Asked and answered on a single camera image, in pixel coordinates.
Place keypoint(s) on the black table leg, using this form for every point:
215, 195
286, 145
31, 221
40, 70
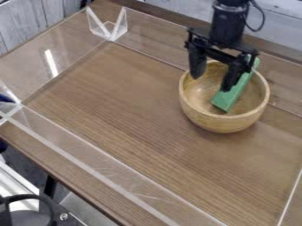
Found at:
49, 187

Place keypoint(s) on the clear acrylic tray wall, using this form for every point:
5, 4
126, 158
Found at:
128, 197

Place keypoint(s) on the clear acrylic corner bracket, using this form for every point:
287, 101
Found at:
107, 30

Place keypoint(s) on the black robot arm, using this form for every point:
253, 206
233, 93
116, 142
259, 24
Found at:
230, 20

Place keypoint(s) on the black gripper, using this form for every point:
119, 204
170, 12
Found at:
237, 55

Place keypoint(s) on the green rectangular block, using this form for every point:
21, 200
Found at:
225, 100

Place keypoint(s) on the wooden bowl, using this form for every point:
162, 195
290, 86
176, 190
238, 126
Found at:
198, 91

